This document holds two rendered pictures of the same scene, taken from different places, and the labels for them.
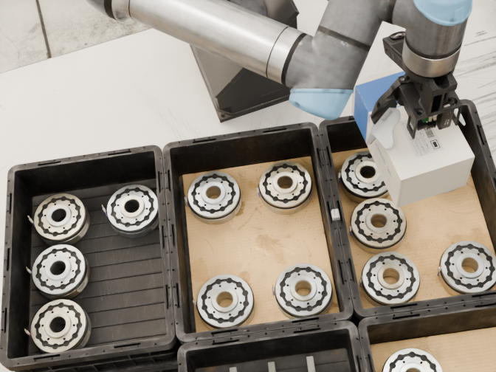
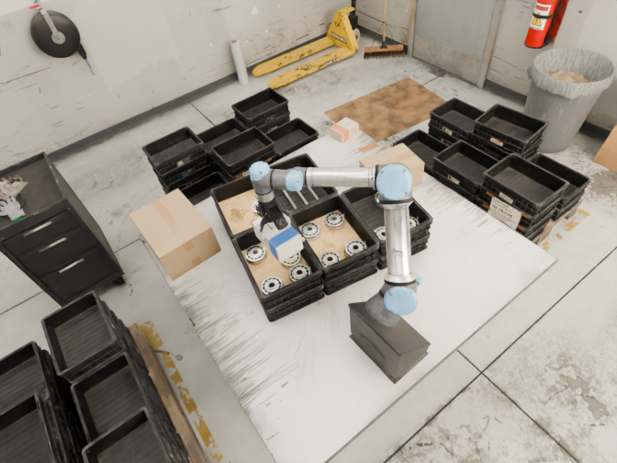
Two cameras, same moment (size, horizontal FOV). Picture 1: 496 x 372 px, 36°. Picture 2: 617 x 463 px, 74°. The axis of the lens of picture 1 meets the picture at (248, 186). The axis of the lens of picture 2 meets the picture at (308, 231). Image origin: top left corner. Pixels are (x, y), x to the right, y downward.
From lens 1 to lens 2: 1.88 m
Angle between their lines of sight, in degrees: 69
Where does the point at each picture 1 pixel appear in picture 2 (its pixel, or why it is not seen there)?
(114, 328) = (368, 207)
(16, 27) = not seen: outside the picture
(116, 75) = (447, 319)
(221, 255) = (344, 236)
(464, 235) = (259, 268)
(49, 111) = (465, 291)
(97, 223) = not seen: hidden behind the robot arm
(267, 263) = (326, 238)
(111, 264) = (381, 221)
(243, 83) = not seen: hidden behind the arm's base
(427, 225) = (273, 267)
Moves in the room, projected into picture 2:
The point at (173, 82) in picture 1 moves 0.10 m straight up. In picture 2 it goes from (417, 324) to (419, 313)
